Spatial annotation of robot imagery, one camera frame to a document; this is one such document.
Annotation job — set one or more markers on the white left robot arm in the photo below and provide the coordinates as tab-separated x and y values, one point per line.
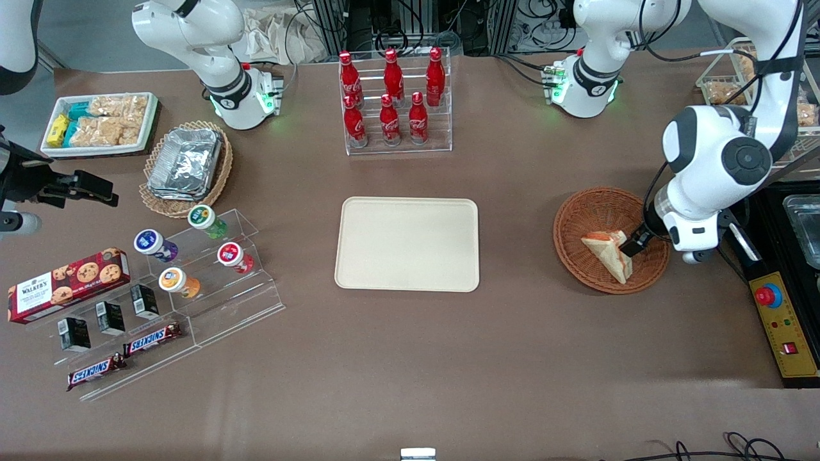
717	153

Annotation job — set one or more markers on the teal snack packet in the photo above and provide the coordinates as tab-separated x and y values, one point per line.
70	133
78	111

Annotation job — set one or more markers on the yellow emergency stop box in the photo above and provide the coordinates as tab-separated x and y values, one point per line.
785	326

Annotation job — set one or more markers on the stack of foil trays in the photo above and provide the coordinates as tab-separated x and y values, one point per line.
186	163

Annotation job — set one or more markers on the clear bag of snacks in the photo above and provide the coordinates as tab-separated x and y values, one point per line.
724	91
806	115

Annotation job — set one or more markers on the clear acrylic bottle rack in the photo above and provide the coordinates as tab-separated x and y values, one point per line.
442	125

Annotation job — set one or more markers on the green capped drink bottle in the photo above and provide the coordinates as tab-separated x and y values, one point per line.
204	219

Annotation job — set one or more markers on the small white metal bracket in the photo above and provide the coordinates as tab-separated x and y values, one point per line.
418	454

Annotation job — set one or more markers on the oval light wicker basket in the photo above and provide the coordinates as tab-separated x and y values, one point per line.
221	169

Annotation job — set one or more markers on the purple drink bottle blue cap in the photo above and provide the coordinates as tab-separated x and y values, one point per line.
152	243

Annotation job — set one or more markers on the orange capped drink bottle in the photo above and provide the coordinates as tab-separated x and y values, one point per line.
176	282

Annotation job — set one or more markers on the clear acrylic tiered stand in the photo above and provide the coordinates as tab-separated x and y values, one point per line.
243	301

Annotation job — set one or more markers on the clear bag of rice crackers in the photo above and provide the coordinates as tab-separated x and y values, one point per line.
118	106
106	131

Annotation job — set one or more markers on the red capped drink bottle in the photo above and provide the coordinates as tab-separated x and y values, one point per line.
232	255

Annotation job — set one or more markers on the small black box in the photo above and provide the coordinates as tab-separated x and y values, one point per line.
75	334
145	301
110	318

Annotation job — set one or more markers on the black appliance with metal pan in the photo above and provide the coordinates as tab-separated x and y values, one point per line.
801	230

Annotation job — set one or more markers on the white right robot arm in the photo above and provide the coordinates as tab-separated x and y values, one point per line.
192	38

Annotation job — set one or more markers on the red cola bottle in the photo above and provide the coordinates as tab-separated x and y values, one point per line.
355	125
389	125
350	80
418	121
393	77
435	77

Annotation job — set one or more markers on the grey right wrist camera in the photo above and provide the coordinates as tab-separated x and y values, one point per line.
19	223

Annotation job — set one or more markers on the beige plastic serving tray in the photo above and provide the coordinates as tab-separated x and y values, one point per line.
407	244

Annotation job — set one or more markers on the crumpled beige cloth bag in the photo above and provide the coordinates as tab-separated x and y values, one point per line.
275	35

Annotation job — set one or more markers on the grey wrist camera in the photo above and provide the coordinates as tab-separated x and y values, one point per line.
19	223
693	257

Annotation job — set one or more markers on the Snickers chocolate bar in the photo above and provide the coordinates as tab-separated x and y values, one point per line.
96	371
152	339

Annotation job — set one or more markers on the white rectangular snack tray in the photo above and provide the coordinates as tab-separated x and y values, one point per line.
151	115

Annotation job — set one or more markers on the red Walkers cookie box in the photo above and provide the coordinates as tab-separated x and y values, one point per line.
64	285

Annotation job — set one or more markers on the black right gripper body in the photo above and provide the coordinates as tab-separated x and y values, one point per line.
18	176

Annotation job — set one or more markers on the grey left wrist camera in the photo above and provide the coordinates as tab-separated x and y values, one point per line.
693	257

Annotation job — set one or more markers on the round brown wicker basket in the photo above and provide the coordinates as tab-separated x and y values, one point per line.
596	211

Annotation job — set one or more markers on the yellow snack packet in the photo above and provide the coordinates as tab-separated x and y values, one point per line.
57	131

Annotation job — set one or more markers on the triangular sandwich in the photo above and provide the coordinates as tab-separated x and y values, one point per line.
608	253

